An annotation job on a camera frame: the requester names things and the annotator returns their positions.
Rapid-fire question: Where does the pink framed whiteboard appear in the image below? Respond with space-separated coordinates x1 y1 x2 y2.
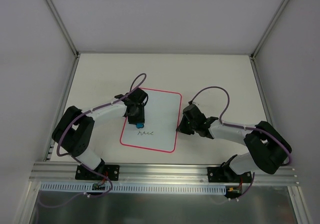
119 88 182 153

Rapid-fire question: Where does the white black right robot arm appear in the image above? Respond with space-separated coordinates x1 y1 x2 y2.
176 104 292 182

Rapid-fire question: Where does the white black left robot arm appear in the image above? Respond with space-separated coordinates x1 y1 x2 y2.
51 88 149 180

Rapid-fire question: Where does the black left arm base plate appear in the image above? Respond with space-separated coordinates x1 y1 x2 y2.
75 164 120 181

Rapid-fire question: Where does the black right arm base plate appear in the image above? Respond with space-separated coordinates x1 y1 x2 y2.
207 166 252 183

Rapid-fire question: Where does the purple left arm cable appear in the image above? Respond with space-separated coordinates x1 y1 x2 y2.
37 73 148 208

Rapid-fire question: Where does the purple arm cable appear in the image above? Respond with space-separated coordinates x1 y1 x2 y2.
188 85 294 202
37 73 148 208

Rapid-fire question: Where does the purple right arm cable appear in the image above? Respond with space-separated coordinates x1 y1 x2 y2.
188 85 294 202

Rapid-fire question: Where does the front aluminium mounting rail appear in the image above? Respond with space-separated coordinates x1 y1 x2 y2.
29 161 300 186

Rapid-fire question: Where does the left aluminium corner post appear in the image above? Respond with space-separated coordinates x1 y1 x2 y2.
44 0 79 57

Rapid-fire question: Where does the aluminium corner post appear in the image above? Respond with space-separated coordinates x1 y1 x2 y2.
44 0 79 57
250 0 291 60

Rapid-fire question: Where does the white slotted cable duct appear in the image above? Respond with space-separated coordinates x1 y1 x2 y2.
39 181 227 195

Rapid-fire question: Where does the right aluminium corner post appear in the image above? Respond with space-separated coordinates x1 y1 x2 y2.
250 0 291 60

